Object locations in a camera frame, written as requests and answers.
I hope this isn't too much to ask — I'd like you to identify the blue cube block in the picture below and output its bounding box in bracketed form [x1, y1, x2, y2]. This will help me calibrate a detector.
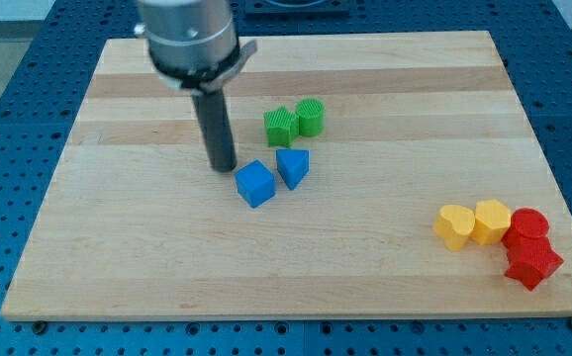
[235, 160, 276, 209]

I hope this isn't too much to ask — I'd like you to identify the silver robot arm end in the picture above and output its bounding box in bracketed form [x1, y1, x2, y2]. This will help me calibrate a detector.
[136, 0, 257, 93]

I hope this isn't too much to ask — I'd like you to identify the wooden board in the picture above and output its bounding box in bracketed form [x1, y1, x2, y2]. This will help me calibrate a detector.
[1, 31, 572, 321]

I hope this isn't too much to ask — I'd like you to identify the blue triangular block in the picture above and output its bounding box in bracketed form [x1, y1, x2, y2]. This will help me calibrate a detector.
[276, 149, 310, 190]

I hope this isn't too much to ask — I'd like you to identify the green star block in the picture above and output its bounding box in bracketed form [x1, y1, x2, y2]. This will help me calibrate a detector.
[264, 106, 299, 147]

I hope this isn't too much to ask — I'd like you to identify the green cylinder block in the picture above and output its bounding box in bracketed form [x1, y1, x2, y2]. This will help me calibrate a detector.
[296, 98, 325, 137]

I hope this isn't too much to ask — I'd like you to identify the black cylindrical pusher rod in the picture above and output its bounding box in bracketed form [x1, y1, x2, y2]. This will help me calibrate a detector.
[192, 90, 237, 173]

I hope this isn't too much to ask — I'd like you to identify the yellow heart block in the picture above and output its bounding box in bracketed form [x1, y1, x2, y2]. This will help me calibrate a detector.
[432, 205, 475, 251]

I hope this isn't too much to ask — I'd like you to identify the yellow hexagon block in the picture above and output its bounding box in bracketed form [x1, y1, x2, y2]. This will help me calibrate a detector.
[470, 200, 512, 245]

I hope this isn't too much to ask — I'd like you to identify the red cylinder block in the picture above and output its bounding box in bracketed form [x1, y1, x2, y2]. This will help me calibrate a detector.
[502, 208, 549, 248]

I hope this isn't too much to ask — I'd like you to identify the red star block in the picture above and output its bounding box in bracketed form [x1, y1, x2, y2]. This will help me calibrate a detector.
[504, 237, 564, 291]

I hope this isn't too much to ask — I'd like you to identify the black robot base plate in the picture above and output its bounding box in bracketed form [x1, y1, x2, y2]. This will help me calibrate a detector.
[243, 0, 352, 15]

